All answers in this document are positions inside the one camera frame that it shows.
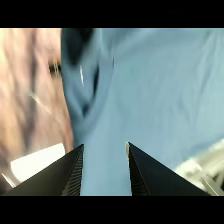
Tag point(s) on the blue T-shirt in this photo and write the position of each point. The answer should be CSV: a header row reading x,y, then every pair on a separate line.
x,y
156,93

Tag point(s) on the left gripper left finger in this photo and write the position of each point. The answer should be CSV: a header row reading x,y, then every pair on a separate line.
x,y
60,176

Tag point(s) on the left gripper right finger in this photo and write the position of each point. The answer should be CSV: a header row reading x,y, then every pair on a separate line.
x,y
153,176

